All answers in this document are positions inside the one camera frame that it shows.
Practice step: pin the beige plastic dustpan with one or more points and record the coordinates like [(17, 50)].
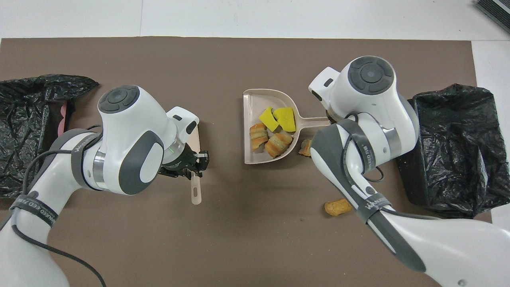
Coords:
[(255, 103)]

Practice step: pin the yellow sponge piece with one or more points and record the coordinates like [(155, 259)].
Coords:
[(286, 119), (267, 118)]

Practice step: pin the brown table mat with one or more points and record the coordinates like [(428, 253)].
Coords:
[(255, 247)]

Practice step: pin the beige hand brush black bristles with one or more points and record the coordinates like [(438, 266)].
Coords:
[(195, 187)]

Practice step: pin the striped croissant piece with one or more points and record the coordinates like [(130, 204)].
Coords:
[(279, 144), (258, 136), (306, 147)]

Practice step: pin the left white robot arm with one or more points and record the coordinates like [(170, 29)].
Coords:
[(127, 139)]

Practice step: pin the black bag bin pink liner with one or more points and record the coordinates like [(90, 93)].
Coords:
[(24, 99)]

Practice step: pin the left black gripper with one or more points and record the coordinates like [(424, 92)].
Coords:
[(181, 163)]

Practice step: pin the black bag lined bin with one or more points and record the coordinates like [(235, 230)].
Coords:
[(458, 159)]

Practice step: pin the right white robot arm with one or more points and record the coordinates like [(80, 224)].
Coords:
[(374, 103)]

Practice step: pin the brown bread nugget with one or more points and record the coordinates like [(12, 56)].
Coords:
[(338, 207)]

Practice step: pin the grey ridged box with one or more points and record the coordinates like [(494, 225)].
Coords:
[(496, 12)]

